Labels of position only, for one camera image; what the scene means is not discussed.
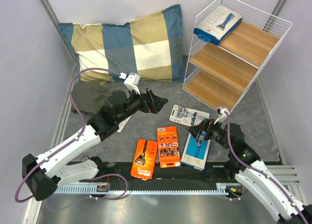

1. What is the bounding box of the blue beige checkered pillow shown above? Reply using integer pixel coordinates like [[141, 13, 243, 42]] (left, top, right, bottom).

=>
[[58, 4, 185, 84]]

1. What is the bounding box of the white wire wooden shelf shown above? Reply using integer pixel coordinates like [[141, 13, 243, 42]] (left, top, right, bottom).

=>
[[183, 0, 292, 111]]

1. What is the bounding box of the olive green cloth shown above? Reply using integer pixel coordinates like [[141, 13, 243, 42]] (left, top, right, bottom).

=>
[[72, 81, 109, 114]]

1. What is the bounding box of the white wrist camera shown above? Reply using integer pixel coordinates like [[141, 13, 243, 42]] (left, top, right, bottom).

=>
[[214, 106, 230, 125], [119, 73, 140, 94]]

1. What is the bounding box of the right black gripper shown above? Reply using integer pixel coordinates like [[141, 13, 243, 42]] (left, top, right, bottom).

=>
[[185, 116, 232, 151]]

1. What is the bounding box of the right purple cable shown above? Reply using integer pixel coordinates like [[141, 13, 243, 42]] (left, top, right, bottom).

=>
[[224, 111, 312, 224]]

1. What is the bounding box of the blue Harry's razor box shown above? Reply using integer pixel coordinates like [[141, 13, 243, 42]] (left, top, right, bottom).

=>
[[180, 133, 211, 171]]

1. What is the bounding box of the white blue razor box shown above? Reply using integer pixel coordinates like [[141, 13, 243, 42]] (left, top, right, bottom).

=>
[[194, 5, 243, 46]]

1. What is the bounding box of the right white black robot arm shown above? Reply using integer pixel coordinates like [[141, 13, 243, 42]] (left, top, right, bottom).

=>
[[187, 119, 312, 224]]

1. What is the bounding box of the orange Styler razor box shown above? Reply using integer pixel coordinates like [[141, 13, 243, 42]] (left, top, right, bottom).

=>
[[157, 126, 181, 168]]

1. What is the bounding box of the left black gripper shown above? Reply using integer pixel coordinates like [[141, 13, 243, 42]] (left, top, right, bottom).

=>
[[117, 85, 168, 124]]

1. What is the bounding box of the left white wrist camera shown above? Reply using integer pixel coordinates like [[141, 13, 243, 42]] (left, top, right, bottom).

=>
[[119, 73, 140, 94]]

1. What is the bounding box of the white Gillette SkinGuard pack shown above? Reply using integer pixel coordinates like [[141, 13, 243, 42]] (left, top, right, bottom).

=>
[[169, 105, 210, 126]]

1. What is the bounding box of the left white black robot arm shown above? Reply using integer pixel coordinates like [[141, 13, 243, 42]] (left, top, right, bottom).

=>
[[22, 89, 168, 201]]

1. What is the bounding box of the orange Gillette Fusion box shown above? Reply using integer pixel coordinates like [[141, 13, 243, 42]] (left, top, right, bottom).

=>
[[130, 139, 158, 181]]

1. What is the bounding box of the clear blister razor pack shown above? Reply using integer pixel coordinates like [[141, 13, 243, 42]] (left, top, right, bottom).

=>
[[117, 116, 132, 132]]

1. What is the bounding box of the light blue cable duct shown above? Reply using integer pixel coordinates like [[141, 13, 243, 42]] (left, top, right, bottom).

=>
[[55, 183, 229, 196]]

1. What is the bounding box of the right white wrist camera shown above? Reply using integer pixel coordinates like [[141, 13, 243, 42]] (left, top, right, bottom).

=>
[[214, 106, 230, 125]]

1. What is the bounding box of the purple cable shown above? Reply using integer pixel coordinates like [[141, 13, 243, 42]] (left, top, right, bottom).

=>
[[14, 67, 127, 211], [224, 111, 312, 224]]

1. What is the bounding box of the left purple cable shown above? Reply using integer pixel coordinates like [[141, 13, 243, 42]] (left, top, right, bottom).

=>
[[14, 67, 127, 211]]

